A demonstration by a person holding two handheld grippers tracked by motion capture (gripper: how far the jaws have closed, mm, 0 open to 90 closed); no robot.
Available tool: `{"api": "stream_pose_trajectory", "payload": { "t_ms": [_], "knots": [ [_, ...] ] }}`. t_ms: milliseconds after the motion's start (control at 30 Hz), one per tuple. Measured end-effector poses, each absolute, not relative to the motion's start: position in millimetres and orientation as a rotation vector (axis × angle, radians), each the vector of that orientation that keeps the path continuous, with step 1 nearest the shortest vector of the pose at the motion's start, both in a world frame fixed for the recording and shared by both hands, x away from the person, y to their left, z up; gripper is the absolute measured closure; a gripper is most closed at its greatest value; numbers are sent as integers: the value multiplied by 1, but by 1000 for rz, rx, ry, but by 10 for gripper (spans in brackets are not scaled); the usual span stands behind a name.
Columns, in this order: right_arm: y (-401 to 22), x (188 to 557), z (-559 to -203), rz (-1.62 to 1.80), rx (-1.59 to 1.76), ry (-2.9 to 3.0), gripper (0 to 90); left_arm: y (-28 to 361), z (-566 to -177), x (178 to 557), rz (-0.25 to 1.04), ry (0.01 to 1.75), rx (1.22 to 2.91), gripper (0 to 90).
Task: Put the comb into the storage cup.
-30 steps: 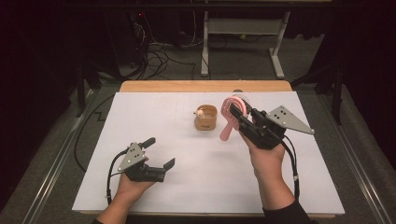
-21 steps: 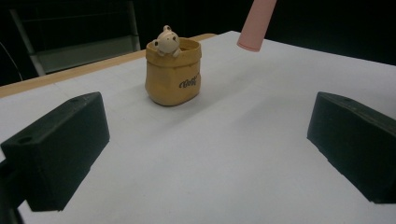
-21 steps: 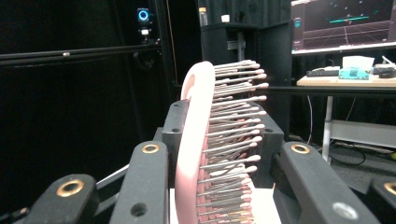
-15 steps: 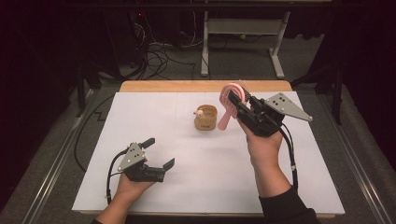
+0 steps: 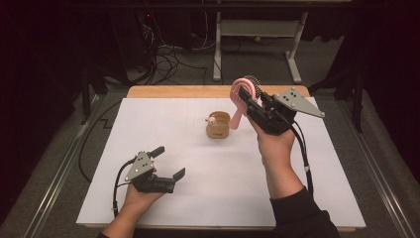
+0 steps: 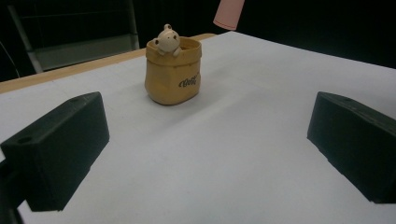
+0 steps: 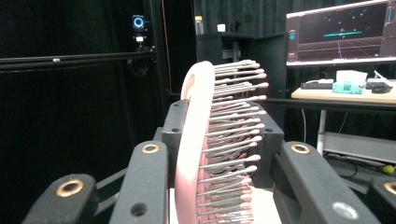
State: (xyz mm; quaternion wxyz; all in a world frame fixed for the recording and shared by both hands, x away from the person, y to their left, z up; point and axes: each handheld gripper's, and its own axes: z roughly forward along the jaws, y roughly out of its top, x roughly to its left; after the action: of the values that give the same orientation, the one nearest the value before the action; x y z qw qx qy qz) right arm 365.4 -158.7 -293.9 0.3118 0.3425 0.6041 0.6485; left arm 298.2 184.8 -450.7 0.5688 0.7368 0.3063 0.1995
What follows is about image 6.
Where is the pink hairbrush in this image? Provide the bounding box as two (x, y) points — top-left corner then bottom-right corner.
(213, 0), (247, 32)

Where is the white table mat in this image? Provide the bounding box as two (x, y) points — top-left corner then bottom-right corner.
(0, 31), (396, 224)

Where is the tan bear pen holder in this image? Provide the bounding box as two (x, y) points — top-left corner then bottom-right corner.
(144, 23), (203, 106)

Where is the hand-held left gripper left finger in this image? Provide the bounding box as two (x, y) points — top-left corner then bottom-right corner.
(0, 91), (111, 213)

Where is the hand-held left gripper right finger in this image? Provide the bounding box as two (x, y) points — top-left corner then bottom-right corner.
(306, 91), (396, 205)

